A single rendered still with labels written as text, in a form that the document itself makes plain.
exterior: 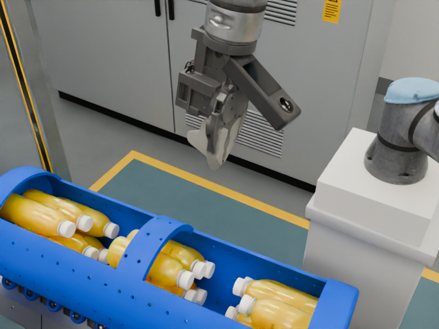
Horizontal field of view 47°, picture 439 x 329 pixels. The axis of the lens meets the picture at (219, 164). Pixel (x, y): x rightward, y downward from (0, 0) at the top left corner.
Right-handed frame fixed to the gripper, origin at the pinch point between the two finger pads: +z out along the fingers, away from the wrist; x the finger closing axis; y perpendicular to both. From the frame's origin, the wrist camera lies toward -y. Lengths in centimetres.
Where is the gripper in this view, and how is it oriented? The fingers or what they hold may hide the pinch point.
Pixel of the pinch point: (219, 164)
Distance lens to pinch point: 76.6
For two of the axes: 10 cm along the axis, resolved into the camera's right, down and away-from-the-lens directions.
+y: -8.2, -4.3, 3.7
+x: -5.4, 4.1, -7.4
